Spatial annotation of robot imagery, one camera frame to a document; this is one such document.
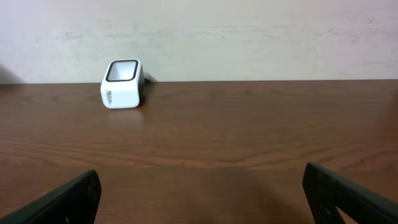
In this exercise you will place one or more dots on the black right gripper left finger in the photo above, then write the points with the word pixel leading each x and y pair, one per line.
pixel 76 201

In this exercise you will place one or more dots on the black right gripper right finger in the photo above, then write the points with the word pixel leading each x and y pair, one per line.
pixel 328 193

